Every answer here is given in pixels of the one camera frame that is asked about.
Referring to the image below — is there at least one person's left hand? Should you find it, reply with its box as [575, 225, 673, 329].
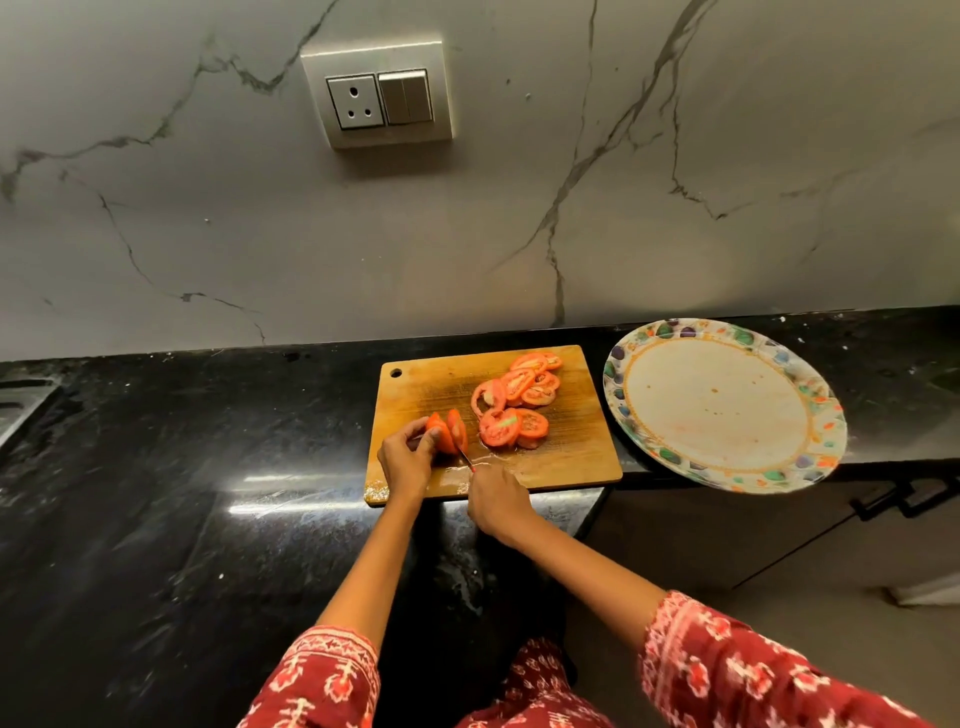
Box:
[377, 416, 444, 504]

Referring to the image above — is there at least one person's right hand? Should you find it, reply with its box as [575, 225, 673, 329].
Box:
[466, 463, 538, 549]

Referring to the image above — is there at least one pile of tomato slices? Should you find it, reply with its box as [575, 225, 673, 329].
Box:
[500, 351, 564, 409]

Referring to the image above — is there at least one floral rimmed plate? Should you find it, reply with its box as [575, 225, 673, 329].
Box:
[602, 317, 849, 496]

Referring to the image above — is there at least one person's left forearm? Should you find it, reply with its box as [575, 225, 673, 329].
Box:
[314, 491, 425, 654]

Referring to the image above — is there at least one person's right forearm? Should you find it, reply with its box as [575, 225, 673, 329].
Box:
[513, 513, 669, 650]

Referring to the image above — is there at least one wooden cutting board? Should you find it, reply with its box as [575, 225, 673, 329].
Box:
[363, 344, 625, 508]

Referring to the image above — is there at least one red patterned tunic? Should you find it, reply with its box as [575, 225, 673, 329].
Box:
[457, 637, 618, 728]

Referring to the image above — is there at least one red patterned left sleeve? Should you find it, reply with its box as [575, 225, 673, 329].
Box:
[238, 624, 382, 728]

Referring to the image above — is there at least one red patterned sleeve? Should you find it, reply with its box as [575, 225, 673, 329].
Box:
[238, 624, 382, 728]
[639, 590, 935, 728]

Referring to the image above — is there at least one brown lower cabinet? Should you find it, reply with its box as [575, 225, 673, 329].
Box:
[592, 464, 960, 594]

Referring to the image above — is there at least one red patterned right sleeve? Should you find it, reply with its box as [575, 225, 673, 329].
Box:
[639, 590, 935, 728]

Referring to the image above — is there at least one steel sink drainboard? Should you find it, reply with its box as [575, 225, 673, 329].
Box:
[0, 378, 63, 451]

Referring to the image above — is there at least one wall socket and switch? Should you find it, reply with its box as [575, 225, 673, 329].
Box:
[299, 38, 455, 151]

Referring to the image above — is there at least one black cabinet handle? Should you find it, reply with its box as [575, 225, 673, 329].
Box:
[851, 487, 914, 523]
[896, 476, 960, 520]

